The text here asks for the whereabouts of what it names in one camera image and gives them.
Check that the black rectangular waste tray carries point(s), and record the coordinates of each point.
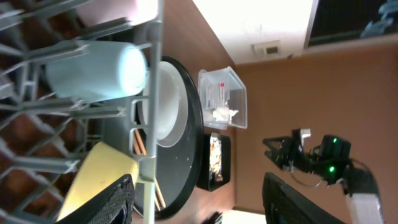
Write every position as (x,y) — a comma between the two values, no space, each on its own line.
(205,180)

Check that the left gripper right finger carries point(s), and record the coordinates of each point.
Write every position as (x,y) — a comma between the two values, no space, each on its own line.
(284,205)

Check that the wooden chopstick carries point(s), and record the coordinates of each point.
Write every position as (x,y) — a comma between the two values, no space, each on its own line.
(159,199)
(137,151)

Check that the clear plastic waste bin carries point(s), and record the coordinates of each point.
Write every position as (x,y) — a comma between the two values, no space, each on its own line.
(235,97)

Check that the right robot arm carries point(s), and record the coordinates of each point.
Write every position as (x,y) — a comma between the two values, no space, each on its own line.
(331,162)

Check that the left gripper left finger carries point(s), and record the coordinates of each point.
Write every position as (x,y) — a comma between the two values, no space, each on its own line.
(113,205)

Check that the wall outlet plate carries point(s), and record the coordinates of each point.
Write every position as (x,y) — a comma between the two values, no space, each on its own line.
(265,49)

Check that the silver white wrapper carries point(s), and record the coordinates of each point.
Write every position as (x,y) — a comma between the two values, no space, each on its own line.
(223,114)

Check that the yellow bowl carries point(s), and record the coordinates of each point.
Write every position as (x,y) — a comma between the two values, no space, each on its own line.
(102,166)

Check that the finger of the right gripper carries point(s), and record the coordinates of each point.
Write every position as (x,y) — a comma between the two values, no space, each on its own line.
(280,159)
(278,144)

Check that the blue plastic cup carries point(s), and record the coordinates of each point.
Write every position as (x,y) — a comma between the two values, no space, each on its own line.
(108,71)

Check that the dark window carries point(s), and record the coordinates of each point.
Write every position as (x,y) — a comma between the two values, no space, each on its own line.
(345,20)

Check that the pink plastic cup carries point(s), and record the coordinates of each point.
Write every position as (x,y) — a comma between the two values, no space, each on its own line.
(135,11)

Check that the grey plastic dishwasher rack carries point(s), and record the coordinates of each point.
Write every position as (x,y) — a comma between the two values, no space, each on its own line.
(47,138)

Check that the food scraps pile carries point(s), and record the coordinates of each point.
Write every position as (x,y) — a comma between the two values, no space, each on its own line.
(215,159)

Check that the round black serving tray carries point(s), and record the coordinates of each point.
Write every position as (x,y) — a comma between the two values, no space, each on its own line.
(178,167)

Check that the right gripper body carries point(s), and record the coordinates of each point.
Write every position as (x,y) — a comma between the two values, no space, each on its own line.
(298,159)

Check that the grey round plate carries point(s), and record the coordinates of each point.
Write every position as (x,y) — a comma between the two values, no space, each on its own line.
(173,106)

